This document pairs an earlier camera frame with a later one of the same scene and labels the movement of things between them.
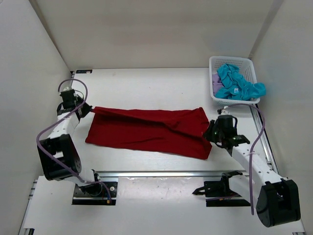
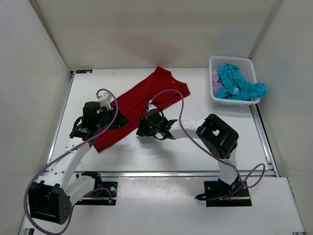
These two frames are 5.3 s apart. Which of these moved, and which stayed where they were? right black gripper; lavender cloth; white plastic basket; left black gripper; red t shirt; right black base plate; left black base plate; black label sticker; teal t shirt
Moved: red t shirt; left black gripper; right black gripper
Stayed: white plastic basket; lavender cloth; right black base plate; black label sticker; teal t shirt; left black base plate
